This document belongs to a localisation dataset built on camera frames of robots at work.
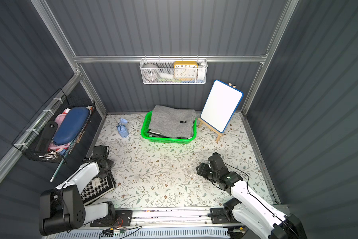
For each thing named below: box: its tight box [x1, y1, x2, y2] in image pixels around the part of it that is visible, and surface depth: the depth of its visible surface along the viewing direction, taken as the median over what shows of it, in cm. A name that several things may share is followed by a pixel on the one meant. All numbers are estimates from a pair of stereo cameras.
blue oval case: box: [53, 107, 91, 146], surface depth 68 cm
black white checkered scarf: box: [147, 129, 192, 140], surface depth 101 cm
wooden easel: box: [197, 118, 223, 143], surface depth 104 cm
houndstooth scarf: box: [80, 170, 117, 206], surface depth 81 cm
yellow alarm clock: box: [173, 60, 199, 82], surface depth 91 cm
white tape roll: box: [143, 63, 160, 82], surface depth 89 cm
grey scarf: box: [149, 105, 195, 139], surface depth 100 cm
